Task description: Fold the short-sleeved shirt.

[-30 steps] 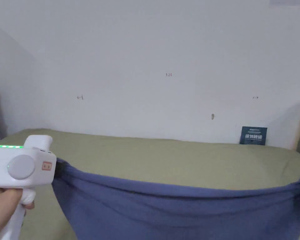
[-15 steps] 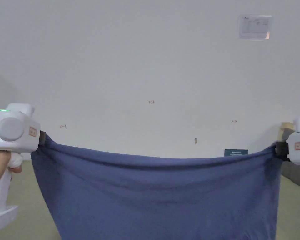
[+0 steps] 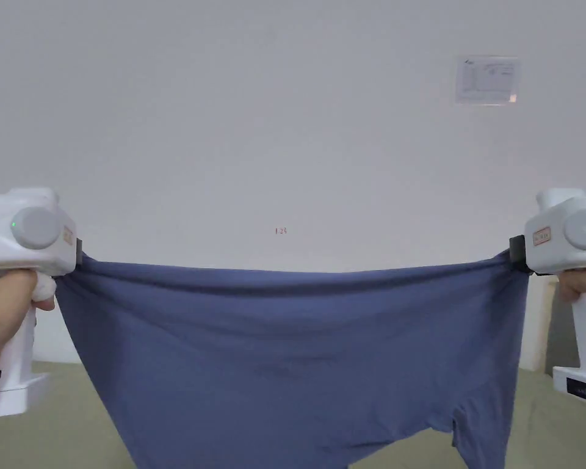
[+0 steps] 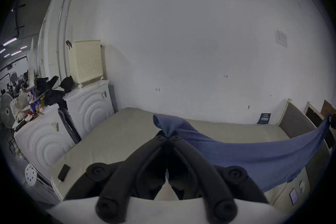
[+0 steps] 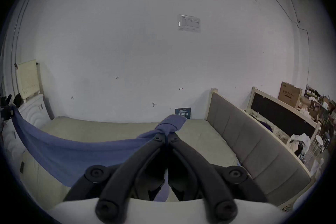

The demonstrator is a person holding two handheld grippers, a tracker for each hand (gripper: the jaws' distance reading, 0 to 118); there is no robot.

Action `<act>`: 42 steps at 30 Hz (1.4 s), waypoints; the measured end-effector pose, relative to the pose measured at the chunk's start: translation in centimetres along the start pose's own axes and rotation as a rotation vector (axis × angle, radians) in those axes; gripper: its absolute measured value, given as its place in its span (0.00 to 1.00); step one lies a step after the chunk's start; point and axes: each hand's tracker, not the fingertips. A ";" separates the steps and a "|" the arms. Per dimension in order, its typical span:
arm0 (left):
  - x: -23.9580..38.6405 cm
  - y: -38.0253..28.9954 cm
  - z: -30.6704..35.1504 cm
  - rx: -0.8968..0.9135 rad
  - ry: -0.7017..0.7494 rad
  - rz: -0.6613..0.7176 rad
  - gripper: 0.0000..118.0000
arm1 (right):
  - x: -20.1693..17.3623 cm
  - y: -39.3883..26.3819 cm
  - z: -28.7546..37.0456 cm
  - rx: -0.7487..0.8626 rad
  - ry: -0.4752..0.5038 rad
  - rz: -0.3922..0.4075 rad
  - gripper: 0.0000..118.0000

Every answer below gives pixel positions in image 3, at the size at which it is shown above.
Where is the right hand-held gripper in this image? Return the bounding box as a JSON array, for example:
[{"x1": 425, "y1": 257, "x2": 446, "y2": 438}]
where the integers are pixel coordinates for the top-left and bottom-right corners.
[{"x1": 509, "y1": 188, "x2": 586, "y2": 407}]

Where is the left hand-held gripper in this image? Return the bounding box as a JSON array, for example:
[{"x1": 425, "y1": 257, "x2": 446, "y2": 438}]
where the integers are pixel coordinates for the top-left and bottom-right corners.
[{"x1": 0, "y1": 187, "x2": 84, "y2": 420}]

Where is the dark blue shirt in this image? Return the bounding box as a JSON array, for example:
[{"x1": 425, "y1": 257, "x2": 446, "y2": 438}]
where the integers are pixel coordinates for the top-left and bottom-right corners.
[{"x1": 53, "y1": 250, "x2": 530, "y2": 469}]

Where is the person's right hand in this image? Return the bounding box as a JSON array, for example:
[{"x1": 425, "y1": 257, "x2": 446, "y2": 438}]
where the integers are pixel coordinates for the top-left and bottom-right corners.
[{"x1": 556, "y1": 266, "x2": 586, "y2": 324}]

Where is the person's left hand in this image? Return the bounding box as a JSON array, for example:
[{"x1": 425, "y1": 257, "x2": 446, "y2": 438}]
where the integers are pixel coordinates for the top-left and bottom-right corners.
[{"x1": 0, "y1": 267, "x2": 58, "y2": 379}]

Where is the bed with pale green sheet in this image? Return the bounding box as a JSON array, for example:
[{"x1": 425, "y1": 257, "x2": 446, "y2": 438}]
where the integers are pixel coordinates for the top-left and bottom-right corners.
[{"x1": 0, "y1": 361, "x2": 586, "y2": 469}]

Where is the white paper notice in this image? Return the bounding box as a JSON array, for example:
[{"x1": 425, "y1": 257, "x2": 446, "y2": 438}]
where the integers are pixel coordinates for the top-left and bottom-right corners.
[{"x1": 455, "y1": 55, "x2": 521, "y2": 106}]

